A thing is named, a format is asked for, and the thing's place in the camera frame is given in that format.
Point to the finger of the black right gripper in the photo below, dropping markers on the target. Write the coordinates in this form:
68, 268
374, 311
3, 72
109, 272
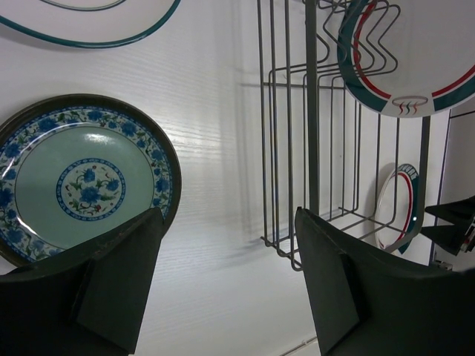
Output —
458, 234

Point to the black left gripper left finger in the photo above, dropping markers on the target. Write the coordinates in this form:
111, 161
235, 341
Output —
87, 300

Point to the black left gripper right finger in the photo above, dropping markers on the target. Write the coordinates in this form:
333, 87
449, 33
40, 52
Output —
365, 301

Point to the blue floral green plate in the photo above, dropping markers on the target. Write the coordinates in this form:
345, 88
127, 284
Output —
76, 166

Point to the red green rimmed plate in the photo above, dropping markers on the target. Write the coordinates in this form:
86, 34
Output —
408, 59

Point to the white plate dark rim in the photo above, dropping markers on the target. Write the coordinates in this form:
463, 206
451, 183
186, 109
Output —
87, 24

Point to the wire dish rack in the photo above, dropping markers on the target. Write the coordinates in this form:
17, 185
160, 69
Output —
322, 149

